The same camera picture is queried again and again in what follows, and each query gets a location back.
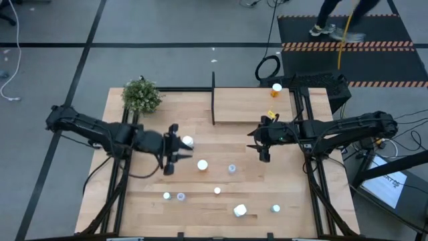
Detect black hazard-striped floor mat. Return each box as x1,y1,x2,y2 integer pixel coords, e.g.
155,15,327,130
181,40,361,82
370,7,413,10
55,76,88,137
276,13,428,88

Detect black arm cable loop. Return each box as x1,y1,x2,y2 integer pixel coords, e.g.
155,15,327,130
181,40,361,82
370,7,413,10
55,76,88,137
128,157,162,179

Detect large white supplement bottle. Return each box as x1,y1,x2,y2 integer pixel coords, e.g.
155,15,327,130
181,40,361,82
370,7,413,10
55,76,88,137
233,203,248,218

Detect wooden shelf black metal frame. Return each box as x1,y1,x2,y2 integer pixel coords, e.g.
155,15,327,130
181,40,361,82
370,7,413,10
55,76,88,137
211,71,304,127

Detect black metal stand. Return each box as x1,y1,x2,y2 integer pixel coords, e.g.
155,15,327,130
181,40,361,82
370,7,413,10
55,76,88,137
349,149,428,241

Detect person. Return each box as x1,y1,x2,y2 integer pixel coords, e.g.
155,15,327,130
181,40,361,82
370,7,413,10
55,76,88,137
308,0,382,44

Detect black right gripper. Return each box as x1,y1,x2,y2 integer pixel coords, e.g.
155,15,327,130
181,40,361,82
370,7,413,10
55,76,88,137
247,115,297,163

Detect potted green plant black pot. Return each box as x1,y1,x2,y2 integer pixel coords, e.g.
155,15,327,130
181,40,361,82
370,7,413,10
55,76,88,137
120,76,165,114

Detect black hanging cable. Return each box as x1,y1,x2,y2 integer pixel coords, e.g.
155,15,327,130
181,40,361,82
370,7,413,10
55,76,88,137
254,0,282,82

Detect black office chair base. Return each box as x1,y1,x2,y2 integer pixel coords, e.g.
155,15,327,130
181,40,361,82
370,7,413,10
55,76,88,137
0,0,17,27

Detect white floor cable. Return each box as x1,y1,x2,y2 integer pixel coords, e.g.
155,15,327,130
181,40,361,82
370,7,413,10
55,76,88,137
0,0,23,102

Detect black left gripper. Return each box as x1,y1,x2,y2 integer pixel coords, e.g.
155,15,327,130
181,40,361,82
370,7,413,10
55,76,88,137
142,123,194,177

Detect black aluminium table frame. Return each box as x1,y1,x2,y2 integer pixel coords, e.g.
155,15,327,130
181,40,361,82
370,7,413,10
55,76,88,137
75,86,361,241

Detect white printed sheet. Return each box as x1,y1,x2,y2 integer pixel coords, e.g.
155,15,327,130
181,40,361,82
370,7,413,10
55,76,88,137
361,155,408,209

